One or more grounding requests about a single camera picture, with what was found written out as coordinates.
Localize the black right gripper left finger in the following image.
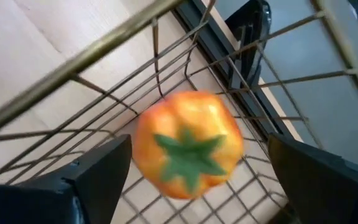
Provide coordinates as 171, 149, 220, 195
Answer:
61, 134, 133, 224

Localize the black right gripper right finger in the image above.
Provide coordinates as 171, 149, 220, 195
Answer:
267, 133, 358, 224

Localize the orange persimmon with green leaves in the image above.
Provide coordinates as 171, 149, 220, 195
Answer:
132, 90, 244, 200

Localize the black clamp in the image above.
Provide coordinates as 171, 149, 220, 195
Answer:
224, 0, 272, 90

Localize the wire mesh basket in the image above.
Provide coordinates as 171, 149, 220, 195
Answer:
0, 0, 358, 224

